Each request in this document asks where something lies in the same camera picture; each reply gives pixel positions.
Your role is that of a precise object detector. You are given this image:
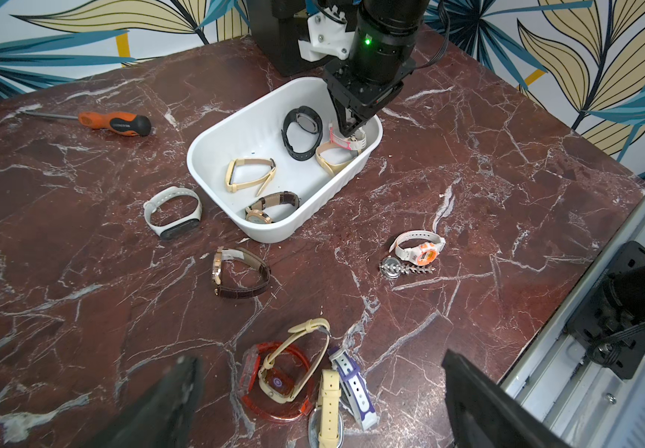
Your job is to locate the white plastic storage box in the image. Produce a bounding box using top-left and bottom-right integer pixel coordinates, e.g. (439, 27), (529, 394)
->
(187, 77), (383, 244)

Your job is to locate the brown strap white dial watch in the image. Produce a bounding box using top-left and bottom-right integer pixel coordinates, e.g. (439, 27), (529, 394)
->
(245, 190), (300, 225)

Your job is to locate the black strap watch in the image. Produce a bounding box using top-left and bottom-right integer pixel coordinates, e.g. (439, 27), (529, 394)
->
(280, 105), (324, 162)

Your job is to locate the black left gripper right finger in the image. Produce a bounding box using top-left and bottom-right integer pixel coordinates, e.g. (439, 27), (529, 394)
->
(442, 350), (567, 448)

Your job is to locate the orange handled screwdriver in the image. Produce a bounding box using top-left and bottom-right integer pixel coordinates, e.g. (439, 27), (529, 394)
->
(25, 111), (153, 137)

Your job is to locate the red transparent watch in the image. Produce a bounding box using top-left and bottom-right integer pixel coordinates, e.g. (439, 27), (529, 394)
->
(236, 342), (315, 424)

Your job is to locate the cream strap round watch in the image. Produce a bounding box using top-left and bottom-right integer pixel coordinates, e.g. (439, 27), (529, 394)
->
(315, 142), (360, 177)

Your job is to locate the purple white strap watch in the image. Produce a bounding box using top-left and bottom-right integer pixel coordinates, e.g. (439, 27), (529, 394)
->
(328, 347), (380, 431)

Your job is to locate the beige strap watch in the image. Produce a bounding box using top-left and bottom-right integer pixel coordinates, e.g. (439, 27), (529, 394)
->
(225, 158), (277, 195)

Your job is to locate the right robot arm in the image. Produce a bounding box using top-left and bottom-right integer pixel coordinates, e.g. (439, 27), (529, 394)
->
(247, 1), (429, 137)

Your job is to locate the white pink strap watch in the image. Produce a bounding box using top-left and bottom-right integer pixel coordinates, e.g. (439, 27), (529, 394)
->
(328, 123), (367, 153)

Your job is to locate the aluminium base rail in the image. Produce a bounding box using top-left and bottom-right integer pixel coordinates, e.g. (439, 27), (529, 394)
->
(501, 198), (645, 447)

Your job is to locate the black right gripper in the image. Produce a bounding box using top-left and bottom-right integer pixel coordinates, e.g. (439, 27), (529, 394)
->
(322, 55), (415, 137)

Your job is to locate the white orange strap watch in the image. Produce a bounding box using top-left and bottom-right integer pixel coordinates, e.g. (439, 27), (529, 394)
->
(389, 231), (446, 267)

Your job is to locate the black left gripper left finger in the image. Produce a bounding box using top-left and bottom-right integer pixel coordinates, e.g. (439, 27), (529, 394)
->
(84, 356), (204, 447)

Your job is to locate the cream strap watch on red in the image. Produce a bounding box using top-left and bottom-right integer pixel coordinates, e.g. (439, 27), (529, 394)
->
(257, 317), (331, 404)

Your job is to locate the silver metal bracelet watch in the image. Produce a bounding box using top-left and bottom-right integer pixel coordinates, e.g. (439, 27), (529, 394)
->
(378, 256), (434, 280)

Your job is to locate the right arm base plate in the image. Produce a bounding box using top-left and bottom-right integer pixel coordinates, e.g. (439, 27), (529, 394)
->
(565, 241), (645, 380)

